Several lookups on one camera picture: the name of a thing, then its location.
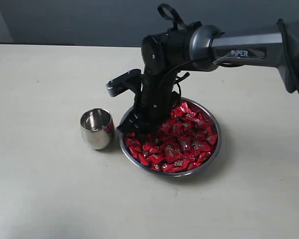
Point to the stainless steel cup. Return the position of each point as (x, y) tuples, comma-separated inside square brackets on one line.
[(97, 128)]

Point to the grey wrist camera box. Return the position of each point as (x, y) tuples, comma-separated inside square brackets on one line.
[(130, 80)]

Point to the pile of red wrapped candies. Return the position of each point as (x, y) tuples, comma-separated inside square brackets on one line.
[(179, 147)]

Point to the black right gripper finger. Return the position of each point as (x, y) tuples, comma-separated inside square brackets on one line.
[(129, 123), (144, 134)]

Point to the steel bowl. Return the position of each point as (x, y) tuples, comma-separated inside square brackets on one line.
[(214, 149)]

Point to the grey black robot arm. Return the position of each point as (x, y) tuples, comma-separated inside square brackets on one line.
[(205, 49)]

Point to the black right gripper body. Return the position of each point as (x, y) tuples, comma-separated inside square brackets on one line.
[(157, 98)]

